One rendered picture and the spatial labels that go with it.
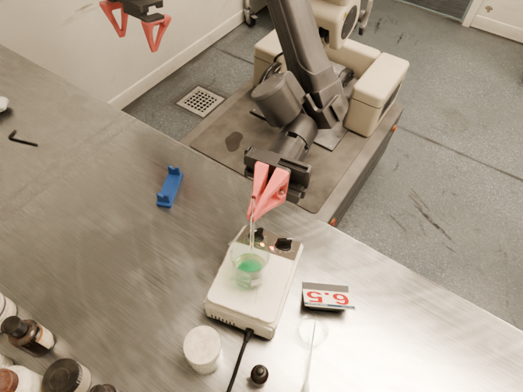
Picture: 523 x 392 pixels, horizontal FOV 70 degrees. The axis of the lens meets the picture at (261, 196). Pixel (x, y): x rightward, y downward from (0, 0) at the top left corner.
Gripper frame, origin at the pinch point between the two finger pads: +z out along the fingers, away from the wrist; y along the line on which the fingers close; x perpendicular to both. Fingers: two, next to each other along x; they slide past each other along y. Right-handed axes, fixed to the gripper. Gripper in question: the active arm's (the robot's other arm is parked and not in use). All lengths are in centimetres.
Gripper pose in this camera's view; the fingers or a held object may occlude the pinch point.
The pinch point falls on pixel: (252, 214)
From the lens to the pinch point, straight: 51.2
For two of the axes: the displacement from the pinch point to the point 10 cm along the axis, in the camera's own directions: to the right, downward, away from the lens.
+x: -0.4, 6.0, 8.0
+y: 9.1, 3.5, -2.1
